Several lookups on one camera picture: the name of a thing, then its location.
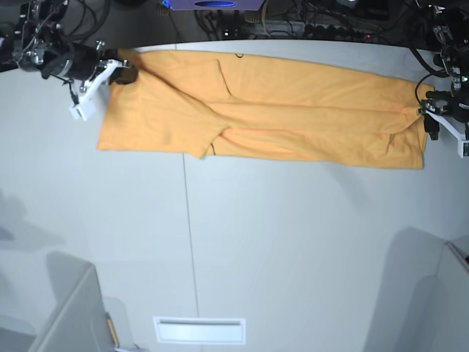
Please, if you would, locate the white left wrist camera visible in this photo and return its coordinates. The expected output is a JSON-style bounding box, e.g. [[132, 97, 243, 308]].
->
[[432, 114, 468, 158]]

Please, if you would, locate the purple blue device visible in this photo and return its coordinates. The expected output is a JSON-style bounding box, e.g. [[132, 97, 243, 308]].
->
[[156, 0, 265, 13]]

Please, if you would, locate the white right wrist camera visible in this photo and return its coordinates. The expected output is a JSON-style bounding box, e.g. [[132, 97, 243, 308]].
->
[[69, 66, 113, 121]]

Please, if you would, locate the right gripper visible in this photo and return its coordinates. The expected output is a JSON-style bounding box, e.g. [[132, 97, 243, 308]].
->
[[42, 40, 139, 89]]

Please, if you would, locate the grey bin left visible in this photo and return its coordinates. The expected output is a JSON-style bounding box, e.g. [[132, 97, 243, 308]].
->
[[27, 250, 122, 352]]

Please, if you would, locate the orange yellow T-shirt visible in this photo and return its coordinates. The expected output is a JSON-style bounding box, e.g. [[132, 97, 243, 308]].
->
[[97, 51, 429, 169]]

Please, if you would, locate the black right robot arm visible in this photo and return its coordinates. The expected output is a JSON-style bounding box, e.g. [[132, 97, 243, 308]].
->
[[1, 1, 136, 96]]

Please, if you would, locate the grey bin right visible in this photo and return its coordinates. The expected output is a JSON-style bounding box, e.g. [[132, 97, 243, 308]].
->
[[363, 242, 468, 351]]

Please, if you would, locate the orange pencil in bin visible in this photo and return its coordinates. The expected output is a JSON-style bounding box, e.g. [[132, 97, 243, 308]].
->
[[106, 318, 119, 347]]

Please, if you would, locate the grey bin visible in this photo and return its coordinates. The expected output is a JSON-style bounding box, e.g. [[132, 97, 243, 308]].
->
[[27, 250, 122, 352], [363, 242, 468, 351]]

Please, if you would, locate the white recessed table slot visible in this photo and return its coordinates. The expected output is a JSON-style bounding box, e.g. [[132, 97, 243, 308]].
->
[[153, 317, 247, 345]]

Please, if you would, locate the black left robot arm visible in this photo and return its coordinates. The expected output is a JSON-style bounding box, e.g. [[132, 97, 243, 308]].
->
[[413, 1, 468, 147]]

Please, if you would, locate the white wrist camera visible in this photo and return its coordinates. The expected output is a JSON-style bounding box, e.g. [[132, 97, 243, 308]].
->
[[69, 66, 113, 121], [432, 114, 468, 158]]

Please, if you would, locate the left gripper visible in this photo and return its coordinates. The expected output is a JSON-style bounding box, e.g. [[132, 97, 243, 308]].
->
[[421, 91, 468, 140]]

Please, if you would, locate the black power strip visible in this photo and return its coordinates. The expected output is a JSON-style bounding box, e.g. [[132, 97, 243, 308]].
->
[[303, 24, 372, 41]]

